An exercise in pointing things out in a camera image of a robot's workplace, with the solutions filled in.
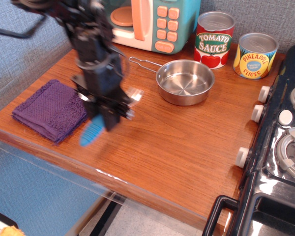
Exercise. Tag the pineapple slices can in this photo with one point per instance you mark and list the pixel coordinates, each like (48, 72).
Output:
(255, 55)

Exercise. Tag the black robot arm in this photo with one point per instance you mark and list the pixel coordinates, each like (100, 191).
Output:
(91, 35)

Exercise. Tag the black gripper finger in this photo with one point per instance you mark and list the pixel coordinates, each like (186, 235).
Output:
(91, 108)
(111, 117)

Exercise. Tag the blue handled metal fork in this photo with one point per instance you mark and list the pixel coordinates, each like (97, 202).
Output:
(92, 132)

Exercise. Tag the orange object bottom left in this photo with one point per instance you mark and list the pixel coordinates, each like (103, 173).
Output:
(11, 231)

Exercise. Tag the black toy stove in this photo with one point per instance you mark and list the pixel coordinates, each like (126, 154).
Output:
(267, 187)

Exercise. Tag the teal toy microwave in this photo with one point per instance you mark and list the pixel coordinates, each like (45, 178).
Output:
(161, 26)

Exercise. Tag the black oven door handle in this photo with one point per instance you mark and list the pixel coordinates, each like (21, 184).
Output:
(221, 202)

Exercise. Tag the white stove knob top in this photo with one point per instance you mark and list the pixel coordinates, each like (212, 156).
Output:
(263, 94)

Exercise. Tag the white stove knob middle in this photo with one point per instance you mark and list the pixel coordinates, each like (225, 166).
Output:
(257, 113)

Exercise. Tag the purple folded towel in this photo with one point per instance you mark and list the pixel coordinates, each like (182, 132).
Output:
(54, 111)

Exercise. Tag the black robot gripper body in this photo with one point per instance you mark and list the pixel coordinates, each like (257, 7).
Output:
(100, 75)

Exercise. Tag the small steel saucepan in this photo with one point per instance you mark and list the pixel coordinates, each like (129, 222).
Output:
(181, 82)

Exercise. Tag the white stove knob bottom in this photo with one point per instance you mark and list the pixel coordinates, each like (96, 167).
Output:
(241, 157)

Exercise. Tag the tomato sauce can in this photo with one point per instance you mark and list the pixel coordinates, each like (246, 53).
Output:
(213, 38)

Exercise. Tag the white stove knob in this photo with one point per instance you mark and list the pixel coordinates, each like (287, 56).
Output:
(257, 113)
(263, 94)
(241, 157)

